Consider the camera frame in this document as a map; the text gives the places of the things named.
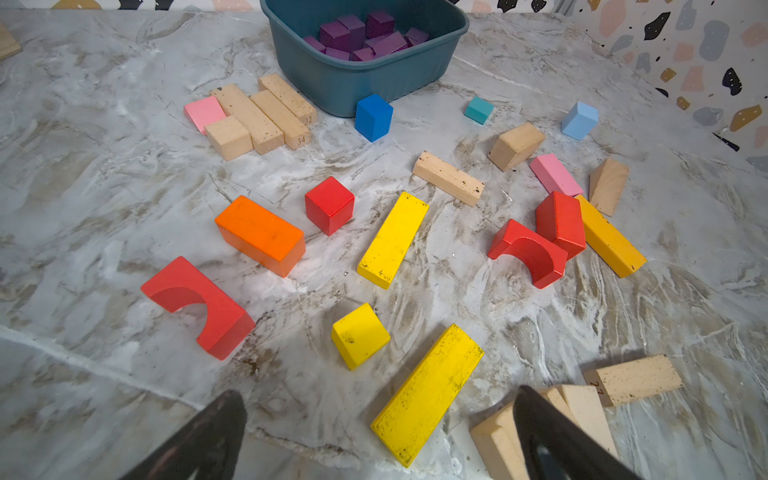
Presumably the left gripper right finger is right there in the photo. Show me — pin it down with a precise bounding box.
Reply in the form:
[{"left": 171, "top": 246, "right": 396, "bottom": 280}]
[{"left": 513, "top": 385, "right": 639, "bottom": 479}]

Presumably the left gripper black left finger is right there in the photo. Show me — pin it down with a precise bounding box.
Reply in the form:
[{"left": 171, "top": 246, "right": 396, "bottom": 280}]
[{"left": 123, "top": 390, "right": 247, "bottom": 479}]

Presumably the teal storage bin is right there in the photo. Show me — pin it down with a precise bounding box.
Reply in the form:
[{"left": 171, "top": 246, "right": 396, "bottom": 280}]
[{"left": 259, "top": 0, "right": 470, "bottom": 119}]

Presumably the natural wood arch brick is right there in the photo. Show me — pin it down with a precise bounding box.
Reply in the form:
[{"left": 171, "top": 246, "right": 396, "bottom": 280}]
[{"left": 470, "top": 384, "right": 619, "bottom": 479}]

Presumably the natural wood flat brick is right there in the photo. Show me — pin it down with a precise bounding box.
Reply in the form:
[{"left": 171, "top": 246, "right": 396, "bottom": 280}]
[{"left": 583, "top": 354, "right": 683, "bottom": 407}]

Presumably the long yellow brick lower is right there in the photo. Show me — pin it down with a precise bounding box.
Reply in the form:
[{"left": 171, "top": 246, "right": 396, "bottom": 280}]
[{"left": 371, "top": 324, "right": 484, "bottom": 468}]

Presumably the long yellow brick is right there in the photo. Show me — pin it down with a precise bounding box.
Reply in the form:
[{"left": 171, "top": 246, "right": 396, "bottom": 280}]
[
  {"left": 357, "top": 192, "right": 429, "bottom": 289},
  {"left": 371, "top": 324, "right": 484, "bottom": 468}
]

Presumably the red arch brick left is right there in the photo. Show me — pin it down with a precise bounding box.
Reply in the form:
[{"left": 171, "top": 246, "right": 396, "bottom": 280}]
[{"left": 140, "top": 256, "right": 257, "bottom": 362}]

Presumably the red arch brick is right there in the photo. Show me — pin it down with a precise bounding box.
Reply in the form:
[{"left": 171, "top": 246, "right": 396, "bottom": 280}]
[
  {"left": 140, "top": 256, "right": 257, "bottom": 362},
  {"left": 488, "top": 219, "right": 567, "bottom": 289}
]

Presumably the red arch brick centre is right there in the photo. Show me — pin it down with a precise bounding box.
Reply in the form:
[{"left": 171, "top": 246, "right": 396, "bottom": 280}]
[{"left": 488, "top": 219, "right": 567, "bottom": 289}]

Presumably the small yellow cube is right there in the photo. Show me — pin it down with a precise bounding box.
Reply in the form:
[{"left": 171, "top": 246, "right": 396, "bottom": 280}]
[{"left": 331, "top": 303, "right": 390, "bottom": 371}]

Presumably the upright yellow brick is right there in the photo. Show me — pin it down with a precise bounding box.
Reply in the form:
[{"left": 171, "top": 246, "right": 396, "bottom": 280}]
[{"left": 575, "top": 195, "right": 647, "bottom": 278}]

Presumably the orange brick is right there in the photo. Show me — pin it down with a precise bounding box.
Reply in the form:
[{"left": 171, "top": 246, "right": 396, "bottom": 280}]
[{"left": 215, "top": 196, "right": 306, "bottom": 278}]

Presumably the long yellow brick upper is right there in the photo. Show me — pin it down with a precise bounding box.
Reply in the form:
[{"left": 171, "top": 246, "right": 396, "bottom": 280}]
[{"left": 357, "top": 192, "right": 429, "bottom": 289}]

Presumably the natural wood brick right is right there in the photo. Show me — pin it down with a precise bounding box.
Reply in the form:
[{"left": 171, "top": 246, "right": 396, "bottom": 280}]
[{"left": 589, "top": 158, "right": 630, "bottom": 216}]

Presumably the pink brick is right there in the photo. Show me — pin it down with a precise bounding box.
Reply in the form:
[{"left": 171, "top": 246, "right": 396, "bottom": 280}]
[{"left": 530, "top": 154, "right": 583, "bottom": 197}]

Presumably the red cube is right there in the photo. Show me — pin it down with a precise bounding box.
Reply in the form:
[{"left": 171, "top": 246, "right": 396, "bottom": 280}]
[{"left": 305, "top": 176, "right": 355, "bottom": 236}]

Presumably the natural wood brick slanted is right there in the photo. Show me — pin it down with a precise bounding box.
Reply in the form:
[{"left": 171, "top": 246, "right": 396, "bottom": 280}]
[{"left": 412, "top": 151, "right": 485, "bottom": 207}]

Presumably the natural wood brick centre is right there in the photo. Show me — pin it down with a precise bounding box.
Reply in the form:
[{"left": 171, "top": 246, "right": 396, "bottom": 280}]
[{"left": 488, "top": 122, "right": 546, "bottom": 172}]

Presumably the natural wood cube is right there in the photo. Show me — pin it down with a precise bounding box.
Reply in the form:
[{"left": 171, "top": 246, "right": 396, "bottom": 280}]
[{"left": 206, "top": 116, "right": 253, "bottom": 161}]

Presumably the long natural wood brick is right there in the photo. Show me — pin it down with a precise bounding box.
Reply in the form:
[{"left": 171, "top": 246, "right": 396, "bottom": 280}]
[{"left": 209, "top": 84, "right": 285, "bottom": 154}]

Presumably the light blue cube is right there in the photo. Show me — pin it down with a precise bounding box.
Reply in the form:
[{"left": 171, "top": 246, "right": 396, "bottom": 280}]
[{"left": 561, "top": 101, "right": 599, "bottom": 140}]

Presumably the small pink cube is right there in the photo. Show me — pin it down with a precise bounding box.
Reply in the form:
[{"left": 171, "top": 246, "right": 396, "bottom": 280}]
[{"left": 183, "top": 96, "right": 227, "bottom": 135}]

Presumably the teal cube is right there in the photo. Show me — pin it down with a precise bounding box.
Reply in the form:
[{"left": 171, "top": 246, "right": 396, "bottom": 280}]
[{"left": 464, "top": 96, "right": 494, "bottom": 125}]

